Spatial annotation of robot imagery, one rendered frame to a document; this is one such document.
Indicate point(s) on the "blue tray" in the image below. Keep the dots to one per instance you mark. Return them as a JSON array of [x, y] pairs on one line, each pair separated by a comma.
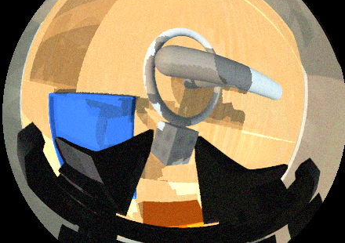
[[93, 121]]

